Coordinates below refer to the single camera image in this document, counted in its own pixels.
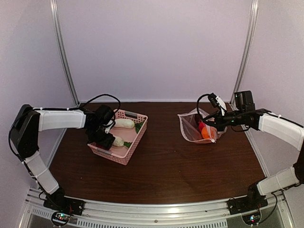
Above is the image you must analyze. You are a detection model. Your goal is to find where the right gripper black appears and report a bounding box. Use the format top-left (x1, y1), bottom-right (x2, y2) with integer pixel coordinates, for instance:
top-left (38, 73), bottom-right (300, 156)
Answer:
top-left (203, 108), bottom-right (245, 132)

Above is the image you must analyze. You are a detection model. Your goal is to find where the pink plastic basket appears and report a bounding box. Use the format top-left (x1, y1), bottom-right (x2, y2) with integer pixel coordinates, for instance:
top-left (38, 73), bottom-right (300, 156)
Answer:
top-left (87, 110), bottom-right (148, 165)

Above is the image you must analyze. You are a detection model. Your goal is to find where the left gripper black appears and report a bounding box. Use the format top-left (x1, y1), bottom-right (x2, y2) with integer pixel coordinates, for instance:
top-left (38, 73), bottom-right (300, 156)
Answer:
top-left (88, 125), bottom-right (115, 150)

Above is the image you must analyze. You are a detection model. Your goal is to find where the white toy vegetable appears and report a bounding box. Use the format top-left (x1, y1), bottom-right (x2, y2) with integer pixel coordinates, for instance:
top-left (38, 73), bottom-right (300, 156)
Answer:
top-left (114, 118), bottom-right (135, 129)
top-left (112, 136), bottom-right (124, 147)

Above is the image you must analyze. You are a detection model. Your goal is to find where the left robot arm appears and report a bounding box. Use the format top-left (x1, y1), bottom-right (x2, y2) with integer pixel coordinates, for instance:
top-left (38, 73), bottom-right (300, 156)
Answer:
top-left (8, 104), bottom-right (116, 211)

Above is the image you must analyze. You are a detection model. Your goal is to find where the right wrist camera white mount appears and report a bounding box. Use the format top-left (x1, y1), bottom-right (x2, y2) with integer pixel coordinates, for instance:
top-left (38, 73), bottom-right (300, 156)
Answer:
top-left (208, 93), bottom-right (227, 113)

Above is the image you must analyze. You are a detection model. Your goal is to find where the dark purple toy fruit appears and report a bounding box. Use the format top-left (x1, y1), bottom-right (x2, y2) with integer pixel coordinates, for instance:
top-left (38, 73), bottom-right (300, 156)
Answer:
top-left (194, 114), bottom-right (201, 125)

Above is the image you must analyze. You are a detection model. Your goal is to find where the white toy vegetable front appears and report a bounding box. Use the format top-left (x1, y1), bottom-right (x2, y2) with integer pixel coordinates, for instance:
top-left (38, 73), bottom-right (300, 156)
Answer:
top-left (112, 136), bottom-right (124, 147)

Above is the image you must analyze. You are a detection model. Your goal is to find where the right aluminium frame post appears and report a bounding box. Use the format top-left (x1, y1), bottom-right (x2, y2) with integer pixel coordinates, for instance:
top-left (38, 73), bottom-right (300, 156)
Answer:
top-left (229, 0), bottom-right (259, 105)

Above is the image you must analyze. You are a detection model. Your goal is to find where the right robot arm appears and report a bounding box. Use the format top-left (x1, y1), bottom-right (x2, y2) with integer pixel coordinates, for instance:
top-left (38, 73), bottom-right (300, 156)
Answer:
top-left (200, 91), bottom-right (304, 210)

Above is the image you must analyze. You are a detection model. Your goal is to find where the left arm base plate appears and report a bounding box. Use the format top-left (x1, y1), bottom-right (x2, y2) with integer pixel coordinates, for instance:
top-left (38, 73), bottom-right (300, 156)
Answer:
top-left (43, 197), bottom-right (85, 216)

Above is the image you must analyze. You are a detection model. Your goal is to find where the left aluminium frame post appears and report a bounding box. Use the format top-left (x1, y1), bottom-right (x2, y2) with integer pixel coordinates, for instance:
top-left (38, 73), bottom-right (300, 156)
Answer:
top-left (49, 0), bottom-right (79, 105)

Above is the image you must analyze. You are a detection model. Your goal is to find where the red toy fruit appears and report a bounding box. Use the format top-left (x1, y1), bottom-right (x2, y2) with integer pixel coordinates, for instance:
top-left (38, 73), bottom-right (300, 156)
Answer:
top-left (94, 143), bottom-right (104, 149)
top-left (198, 121), bottom-right (206, 132)

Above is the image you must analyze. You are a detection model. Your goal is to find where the clear zip top bag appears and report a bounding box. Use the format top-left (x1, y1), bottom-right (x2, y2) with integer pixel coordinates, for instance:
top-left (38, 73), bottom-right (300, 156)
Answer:
top-left (178, 109), bottom-right (227, 144)

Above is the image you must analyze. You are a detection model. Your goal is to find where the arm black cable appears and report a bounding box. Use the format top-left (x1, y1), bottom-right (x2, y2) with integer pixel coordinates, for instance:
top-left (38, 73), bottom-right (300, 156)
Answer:
top-left (8, 94), bottom-right (121, 157)
top-left (197, 94), bottom-right (214, 124)

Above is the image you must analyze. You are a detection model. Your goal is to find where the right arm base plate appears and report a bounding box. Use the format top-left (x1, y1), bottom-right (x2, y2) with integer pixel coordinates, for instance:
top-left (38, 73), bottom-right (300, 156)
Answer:
top-left (227, 196), bottom-right (268, 215)

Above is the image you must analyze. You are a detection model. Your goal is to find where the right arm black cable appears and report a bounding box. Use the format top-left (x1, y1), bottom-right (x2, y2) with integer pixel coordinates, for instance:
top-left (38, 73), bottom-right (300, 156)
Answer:
top-left (197, 94), bottom-right (214, 124)

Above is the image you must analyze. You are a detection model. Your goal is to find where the red toy fruit front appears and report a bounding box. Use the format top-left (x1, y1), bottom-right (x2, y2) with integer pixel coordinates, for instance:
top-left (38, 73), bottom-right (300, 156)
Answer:
top-left (94, 143), bottom-right (104, 149)

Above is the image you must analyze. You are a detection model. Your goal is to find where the orange toy fruit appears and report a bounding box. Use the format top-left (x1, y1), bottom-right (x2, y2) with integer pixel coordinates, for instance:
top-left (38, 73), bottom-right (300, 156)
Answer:
top-left (201, 126), bottom-right (214, 139)

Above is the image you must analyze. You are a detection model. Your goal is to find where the front aluminium rail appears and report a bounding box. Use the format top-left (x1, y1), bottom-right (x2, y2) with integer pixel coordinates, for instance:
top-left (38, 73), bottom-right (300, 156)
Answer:
top-left (18, 186), bottom-right (295, 228)

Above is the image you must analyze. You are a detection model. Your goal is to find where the aluminium frame post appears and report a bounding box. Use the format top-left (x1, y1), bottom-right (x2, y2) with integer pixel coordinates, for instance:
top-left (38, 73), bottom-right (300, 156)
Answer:
top-left (229, 0), bottom-right (259, 105)
top-left (49, 0), bottom-right (79, 105)

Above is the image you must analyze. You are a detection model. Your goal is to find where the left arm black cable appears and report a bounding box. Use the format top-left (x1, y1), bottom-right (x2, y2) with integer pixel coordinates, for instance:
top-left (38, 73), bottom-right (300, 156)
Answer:
top-left (8, 94), bottom-right (121, 157)

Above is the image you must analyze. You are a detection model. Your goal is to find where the white toy vegetable rear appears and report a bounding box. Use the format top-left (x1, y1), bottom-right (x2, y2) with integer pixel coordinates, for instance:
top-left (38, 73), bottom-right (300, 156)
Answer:
top-left (114, 118), bottom-right (135, 129)

